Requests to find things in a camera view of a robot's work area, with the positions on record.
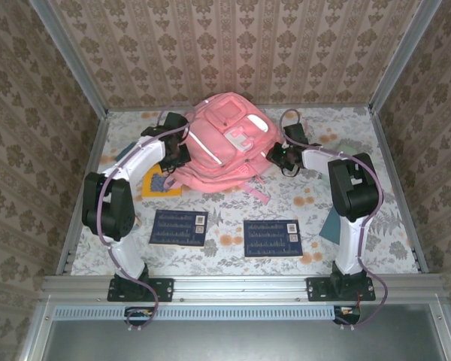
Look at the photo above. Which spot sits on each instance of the pink backpack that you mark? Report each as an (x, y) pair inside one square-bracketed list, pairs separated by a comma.
[(210, 150)]

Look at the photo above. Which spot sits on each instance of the yellow book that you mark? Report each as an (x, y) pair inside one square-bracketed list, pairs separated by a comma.
[(150, 188)]

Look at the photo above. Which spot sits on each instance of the pale green pencil case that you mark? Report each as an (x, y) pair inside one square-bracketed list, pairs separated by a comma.
[(349, 146)]

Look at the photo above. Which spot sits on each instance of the dark blue book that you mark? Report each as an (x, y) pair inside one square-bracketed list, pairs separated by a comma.
[(270, 240), (176, 229)]

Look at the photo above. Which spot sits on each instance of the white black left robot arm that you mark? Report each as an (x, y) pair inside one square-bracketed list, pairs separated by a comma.
[(135, 161)]

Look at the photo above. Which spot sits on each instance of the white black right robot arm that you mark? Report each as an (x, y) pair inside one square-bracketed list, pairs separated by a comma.
[(351, 244)]

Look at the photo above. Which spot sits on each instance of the floral tablecloth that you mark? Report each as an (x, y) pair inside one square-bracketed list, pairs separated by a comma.
[(229, 210)]

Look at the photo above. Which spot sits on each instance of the grey sheet metal panel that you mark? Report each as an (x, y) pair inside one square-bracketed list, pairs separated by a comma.
[(229, 342)]

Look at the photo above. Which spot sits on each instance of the aluminium side rail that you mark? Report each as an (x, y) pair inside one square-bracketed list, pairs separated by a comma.
[(95, 150), (398, 188)]

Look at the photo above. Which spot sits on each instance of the aluminium mounting rail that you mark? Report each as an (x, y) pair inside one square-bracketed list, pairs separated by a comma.
[(240, 287)]

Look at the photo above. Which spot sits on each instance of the aluminium frame post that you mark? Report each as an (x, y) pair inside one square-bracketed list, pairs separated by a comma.
[(402, 56), (73, 62)]

